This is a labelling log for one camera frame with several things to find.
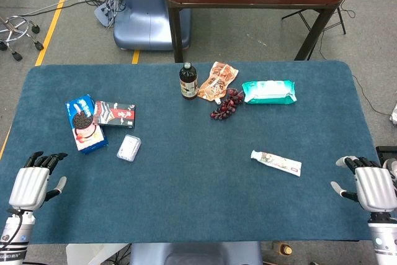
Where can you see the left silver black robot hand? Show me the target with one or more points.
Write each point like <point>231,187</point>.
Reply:
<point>29,187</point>

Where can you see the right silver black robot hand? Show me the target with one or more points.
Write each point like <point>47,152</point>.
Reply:
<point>375,187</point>

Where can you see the white floral toothpaste tube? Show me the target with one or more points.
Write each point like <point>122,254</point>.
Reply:
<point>276,161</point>

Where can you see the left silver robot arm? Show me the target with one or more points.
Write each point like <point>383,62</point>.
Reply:
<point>26,227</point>

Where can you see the blue cookie box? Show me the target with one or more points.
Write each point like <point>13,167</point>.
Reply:
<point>85,122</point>

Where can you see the white base panel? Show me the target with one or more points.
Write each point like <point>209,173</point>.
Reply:
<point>93,254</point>

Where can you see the clear plastic small box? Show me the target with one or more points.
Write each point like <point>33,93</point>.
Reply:
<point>128,148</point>

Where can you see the small brown bottle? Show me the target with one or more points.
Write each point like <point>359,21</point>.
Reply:
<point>285,249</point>

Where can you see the black red flat box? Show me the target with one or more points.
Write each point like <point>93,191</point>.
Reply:
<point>118,114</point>

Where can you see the green wet wipes pack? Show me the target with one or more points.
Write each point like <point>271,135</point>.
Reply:
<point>268,91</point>

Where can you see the blue felt table mat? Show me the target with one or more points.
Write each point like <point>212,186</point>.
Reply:
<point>186,184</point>

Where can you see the rolling stool base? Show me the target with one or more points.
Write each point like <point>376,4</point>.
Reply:
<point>15,26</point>

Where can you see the black tripod stand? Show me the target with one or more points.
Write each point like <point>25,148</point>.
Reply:
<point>342,24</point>

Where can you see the red grape bunch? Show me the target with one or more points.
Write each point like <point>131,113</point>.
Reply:
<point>228,105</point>

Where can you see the blue grey robot torso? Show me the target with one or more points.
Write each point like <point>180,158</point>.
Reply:
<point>192,254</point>

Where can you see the grey power strip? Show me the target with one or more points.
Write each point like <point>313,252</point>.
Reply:
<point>102,13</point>

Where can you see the orange snack pouch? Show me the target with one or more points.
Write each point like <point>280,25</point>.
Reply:
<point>217,82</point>

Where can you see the dark tea bottle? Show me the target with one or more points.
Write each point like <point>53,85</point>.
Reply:
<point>188,82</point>

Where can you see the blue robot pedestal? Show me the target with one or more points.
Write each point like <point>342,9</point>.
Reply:
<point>139,23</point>

